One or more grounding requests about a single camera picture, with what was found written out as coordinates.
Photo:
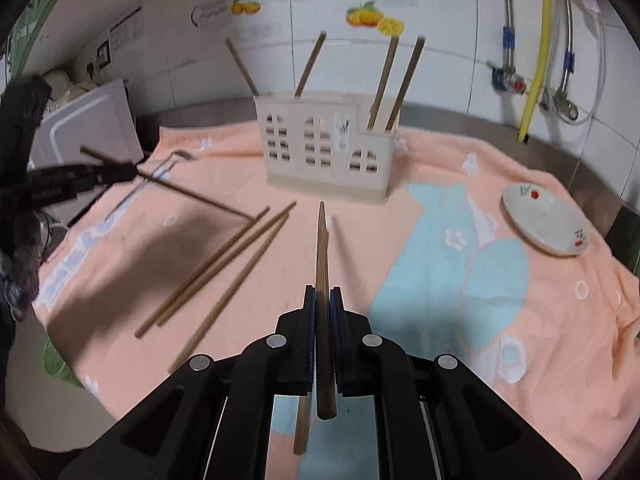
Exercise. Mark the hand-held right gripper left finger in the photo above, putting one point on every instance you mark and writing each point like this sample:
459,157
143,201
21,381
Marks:
312,340

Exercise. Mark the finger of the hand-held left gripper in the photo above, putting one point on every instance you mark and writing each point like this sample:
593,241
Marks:
92,190
100,172

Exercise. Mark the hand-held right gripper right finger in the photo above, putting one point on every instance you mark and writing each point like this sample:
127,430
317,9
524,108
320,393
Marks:
335,340

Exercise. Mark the cream plastic utensil holder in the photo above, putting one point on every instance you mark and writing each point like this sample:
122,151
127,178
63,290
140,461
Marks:
280,105

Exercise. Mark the white microwave oven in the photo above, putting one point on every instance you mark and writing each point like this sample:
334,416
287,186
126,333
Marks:
85,120

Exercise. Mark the dark knit cloth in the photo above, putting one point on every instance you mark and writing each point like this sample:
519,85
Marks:
25,105

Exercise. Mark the cream kitchen appliance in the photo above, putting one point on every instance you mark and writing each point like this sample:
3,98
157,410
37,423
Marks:
62,85

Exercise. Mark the green plastic basket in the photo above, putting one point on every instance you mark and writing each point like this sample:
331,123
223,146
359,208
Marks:
57,365

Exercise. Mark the peach printed towel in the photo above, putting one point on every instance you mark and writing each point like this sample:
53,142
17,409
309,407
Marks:
550,335

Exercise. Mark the white floral dish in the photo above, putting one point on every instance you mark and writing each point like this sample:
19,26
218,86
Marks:
545,220

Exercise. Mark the metal pipe valve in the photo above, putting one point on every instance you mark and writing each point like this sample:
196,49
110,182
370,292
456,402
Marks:
562,105

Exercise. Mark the pink paper tag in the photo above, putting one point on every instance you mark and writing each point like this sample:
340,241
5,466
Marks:
590,1

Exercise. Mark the black wall socket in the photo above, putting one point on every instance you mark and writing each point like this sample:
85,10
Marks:
103,54

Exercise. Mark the white wall label sticker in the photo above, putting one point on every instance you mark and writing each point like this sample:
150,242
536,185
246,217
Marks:
126,30

